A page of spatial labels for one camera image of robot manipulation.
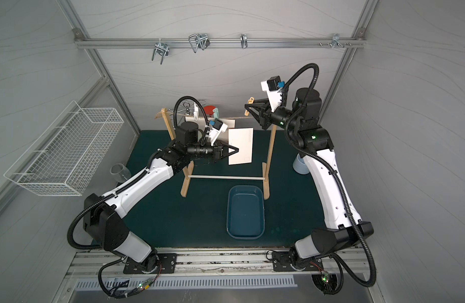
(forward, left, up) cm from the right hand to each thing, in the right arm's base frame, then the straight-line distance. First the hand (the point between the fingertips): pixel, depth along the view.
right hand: (248, 102), depth 59 cm
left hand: (-7, +5, -17) cm, 19 cm away
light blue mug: (+8, -28, -46) cm, 54 cm away
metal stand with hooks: (+21, +30, -20) cm, 42 cm away
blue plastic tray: (-17, 0, -49) cm, 52 cm away
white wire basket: (-12, +68, -18) cm, 71 cm away
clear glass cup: (-7, +58, -36) cm, 68 cm away
